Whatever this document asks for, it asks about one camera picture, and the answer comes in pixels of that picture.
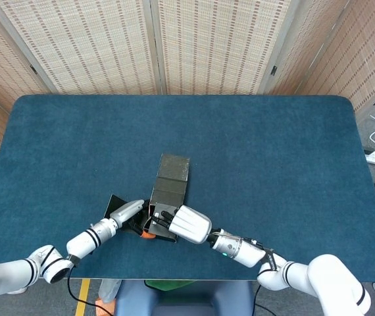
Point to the black foldable cardboard box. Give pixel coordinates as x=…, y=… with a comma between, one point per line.
x=171, y=184

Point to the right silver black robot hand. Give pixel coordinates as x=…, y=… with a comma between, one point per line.
x=190, y=225

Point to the yellow floor tape strip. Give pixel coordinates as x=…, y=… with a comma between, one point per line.
x=83, y=293

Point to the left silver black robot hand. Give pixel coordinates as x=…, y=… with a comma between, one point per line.
x=125, y=210

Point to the green cloth piece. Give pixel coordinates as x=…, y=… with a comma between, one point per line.
x=167, y=284

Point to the orange block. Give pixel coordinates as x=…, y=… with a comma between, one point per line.
x=103, y=309

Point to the blue robot torso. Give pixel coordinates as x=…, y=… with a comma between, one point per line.
x=181, y=301

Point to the grey plastic bag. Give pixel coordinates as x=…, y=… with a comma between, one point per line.
x=108, y=289

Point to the black screen hinge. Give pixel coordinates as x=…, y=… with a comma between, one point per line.
x=33, y=69
x=274, y=69

